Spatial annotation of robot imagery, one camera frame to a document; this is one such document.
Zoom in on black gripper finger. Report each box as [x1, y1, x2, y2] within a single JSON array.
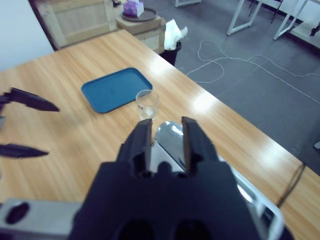
[[117, 118, 153, 176], [181, 116, 219, 176]]

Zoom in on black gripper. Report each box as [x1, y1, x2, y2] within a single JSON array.
[[0, 87, 60, 159]]

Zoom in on white capsule coffee machine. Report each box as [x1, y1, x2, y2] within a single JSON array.
[[149, 120, 286, 240]]

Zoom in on clear glass cup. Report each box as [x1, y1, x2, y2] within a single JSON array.
[[135, 89, 160, 122]]

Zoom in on teal plastic tray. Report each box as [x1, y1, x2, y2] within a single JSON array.
[[81, 67, 153, 115]]

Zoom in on black waste bin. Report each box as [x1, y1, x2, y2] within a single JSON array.
[[159, 39, 182, 66]]

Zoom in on white plastic bag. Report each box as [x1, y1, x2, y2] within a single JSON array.
[[164, 19, 188, 51]]

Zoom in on cardboard box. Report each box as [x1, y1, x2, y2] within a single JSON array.
[[116, 16, 166, 55]]

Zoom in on wooden slat crate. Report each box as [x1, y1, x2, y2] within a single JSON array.
[[32, 0, 118, 51]]

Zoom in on round dark serving tray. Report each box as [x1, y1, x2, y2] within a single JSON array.
[[121, 7, 158, 22]]

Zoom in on purple tissue pack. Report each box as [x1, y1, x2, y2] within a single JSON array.
[[123, 0, 145, 18]]

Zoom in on white floor cable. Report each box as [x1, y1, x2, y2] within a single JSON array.
[[186, 39, 320, 106]]

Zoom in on white desk frame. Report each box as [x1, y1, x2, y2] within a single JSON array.
[[273, 0, 320, 49], [226, 0, 263, 36]]

